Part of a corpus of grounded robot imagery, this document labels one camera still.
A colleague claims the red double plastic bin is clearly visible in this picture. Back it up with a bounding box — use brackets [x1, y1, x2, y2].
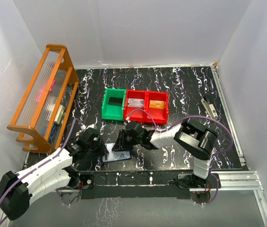
[124, 90, 169, 124]

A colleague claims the green plastic bin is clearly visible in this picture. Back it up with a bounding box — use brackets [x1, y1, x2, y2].
[101, 88, 126, 121]

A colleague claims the dark grey credit card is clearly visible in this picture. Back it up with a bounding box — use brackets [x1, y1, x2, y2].
[108, 97, 124, 106]

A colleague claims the black silver stapler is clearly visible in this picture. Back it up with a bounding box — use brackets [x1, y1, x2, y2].
[201, 95, 218, 120]

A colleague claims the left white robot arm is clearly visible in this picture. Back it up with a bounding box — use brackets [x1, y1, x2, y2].
[0, 128, 108, 220]

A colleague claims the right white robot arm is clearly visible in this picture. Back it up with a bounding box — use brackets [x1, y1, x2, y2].
[112, 118, 217, 180]

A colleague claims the silver credit card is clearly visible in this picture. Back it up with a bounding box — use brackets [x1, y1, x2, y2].
[127, 98, 144, 108]

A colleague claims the orange credit card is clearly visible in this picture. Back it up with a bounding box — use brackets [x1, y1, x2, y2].
[149, 100, 166, 109]

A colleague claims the white eraser box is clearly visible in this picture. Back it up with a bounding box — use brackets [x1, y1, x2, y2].
[54, 105, 65, 125]

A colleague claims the wooden shelf rack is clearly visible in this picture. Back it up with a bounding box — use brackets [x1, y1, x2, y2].
[7, 44, 79, 154]

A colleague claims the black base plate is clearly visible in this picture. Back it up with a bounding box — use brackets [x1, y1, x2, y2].
[53, 169, 222, 201]

